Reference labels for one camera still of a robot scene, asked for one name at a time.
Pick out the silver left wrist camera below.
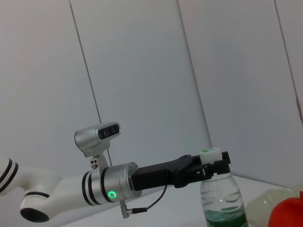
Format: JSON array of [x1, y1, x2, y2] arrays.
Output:
[[74, 122, 122, 180]]

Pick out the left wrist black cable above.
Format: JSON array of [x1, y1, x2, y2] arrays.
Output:
[[126, 183, 169, 213]]

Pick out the pale green glass fruit plate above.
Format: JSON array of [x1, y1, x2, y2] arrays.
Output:
[[245, 184, 303, 227]]

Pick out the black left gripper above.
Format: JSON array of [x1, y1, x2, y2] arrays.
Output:
[[129, 151, 232, 192]]

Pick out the red-orange fruit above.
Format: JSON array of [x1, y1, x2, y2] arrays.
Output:
[[267, 191, 303, 227]]

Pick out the clear green-label water bottle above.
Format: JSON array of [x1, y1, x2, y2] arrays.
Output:
[[199, 147, 249, 227]]

